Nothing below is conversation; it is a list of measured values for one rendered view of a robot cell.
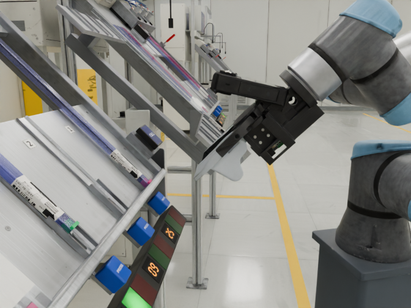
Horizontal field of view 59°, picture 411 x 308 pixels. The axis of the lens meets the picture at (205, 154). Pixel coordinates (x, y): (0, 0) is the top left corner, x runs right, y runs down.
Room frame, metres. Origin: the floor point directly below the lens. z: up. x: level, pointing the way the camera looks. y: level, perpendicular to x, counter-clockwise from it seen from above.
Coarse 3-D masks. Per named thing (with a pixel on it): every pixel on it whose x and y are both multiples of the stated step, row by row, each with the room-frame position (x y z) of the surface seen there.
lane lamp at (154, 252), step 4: (152, 244) 0.49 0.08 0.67; (152, 248) 0.48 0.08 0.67; (156, 248) 0.48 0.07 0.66; (148, 252) 0.46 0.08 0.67; (152, 252) 0.47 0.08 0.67; (156, 252) 0.48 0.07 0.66; (160, 252) 0.48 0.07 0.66; (152, 256) 0.46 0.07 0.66; (156, 256) 0.47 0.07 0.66; (160, 256) 0.48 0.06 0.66; (164, 256) 0.48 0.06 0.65; (156, 260) 0.46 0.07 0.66; (160, 260) 0.47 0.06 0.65; (164, 260) 0.47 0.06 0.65; (168, 260) 0.48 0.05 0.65; (160, 264) 0.46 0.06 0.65; (164, 264) 0.47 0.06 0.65; (164, 268) 0.46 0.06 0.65
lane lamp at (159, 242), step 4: (156, 236) 0.51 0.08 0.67; (160, 236) 0.52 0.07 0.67; (156, 240) 0.50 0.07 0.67; (160, 240) 0.51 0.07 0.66; (164, 240) 0.52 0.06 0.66; (156, 244) 0.49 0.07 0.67; (160, 244) 0.50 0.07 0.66; (164, 244) 0.51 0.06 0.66; (168, 244) 0.52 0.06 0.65; (160, 248) 0.49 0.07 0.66; (164, 248) 0.50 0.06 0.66; (168, 248) 0.51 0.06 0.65; (172, 248) 0.52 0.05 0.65; (164, 252) 0.49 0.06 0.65; (168, 252) 0.50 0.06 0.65; (172, 252) 0.51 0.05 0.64; (168, 256) 0.49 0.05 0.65
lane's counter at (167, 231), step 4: (164, 224) 0.56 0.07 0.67; (164, 228) 0.55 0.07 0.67; (168, 228) 0.56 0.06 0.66; (164, 232) 0.54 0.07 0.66; (168, 232) 0.55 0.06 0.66; (172, 232) 0.56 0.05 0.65; (168, 236) 0.54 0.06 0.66; (172, 236) 0.55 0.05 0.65; (176, 236) 0.55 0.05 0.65; (172, 240) 0.54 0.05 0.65; (176, 240) 0.55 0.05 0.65
